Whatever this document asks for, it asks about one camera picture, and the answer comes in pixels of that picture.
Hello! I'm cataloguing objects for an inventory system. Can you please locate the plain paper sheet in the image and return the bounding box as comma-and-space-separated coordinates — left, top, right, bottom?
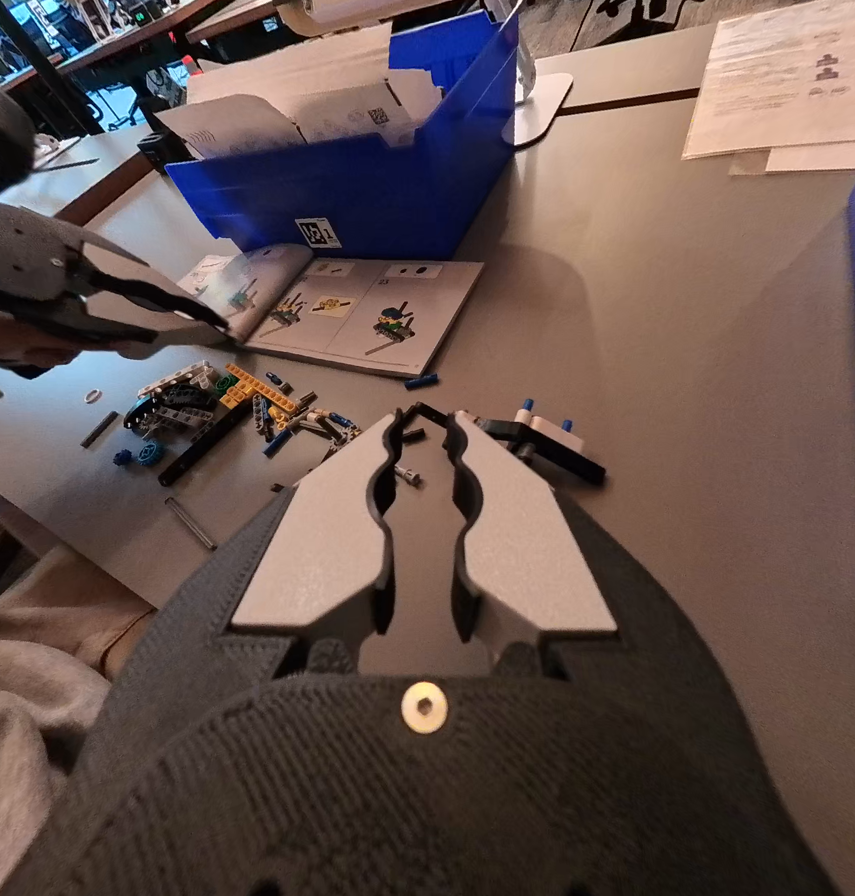
728, 140, 855, 176

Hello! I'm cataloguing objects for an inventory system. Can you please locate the pile of lego pieces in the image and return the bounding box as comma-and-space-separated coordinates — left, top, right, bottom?
123, 360, 364, 489

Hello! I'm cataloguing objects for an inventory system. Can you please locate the white paper roll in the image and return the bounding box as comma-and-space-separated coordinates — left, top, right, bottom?
280, 0, 393, 39

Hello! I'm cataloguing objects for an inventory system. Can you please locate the background wooden table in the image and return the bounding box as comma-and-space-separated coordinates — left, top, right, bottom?
0, 0, 288, 92

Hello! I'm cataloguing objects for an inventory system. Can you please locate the blue plastic bin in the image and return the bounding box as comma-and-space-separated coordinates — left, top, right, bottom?
165, 8, 521, 261

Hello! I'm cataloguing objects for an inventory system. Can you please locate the white cardboard box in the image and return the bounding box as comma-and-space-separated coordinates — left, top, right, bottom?
154, 98, 306, 161
189, 24, 445, 144

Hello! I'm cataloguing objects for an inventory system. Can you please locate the silver monitor stand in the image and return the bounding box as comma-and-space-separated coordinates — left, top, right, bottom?
485, 0, 575, 149

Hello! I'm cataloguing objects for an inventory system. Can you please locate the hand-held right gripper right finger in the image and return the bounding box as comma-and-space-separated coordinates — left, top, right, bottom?
445, 410, 620, 676

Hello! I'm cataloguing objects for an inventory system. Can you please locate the black white lego assembly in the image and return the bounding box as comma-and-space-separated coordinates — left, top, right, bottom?
469, 398, 607, 487

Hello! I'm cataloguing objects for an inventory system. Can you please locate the small black box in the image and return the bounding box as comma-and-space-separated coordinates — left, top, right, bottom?
136, 132, 183, 176

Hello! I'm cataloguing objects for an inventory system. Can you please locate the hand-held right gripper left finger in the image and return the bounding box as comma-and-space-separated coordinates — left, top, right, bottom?
229, 410, 403, 674

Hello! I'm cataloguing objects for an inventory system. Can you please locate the lego instruction booklet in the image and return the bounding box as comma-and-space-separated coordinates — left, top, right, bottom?
177, 241, 486, 379

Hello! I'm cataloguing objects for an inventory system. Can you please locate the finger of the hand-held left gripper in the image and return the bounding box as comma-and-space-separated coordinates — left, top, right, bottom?
0, 209, 229, 331
6, 291, 231, 347

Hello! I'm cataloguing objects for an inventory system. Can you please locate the printed paper sheet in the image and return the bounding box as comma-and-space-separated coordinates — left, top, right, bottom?
682, 0, 855, 161

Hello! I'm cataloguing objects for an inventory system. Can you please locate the grey lego axle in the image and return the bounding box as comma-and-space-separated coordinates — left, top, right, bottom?
79, 411, 120, 449
165, 496, 217, 551

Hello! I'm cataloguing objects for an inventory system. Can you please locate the person's grey clothing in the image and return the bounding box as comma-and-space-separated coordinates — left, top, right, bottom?
0, 546, 159, 896

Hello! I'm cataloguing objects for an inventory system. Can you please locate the person's left hand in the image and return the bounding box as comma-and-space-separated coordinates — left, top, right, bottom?
0, 325, 89, 382

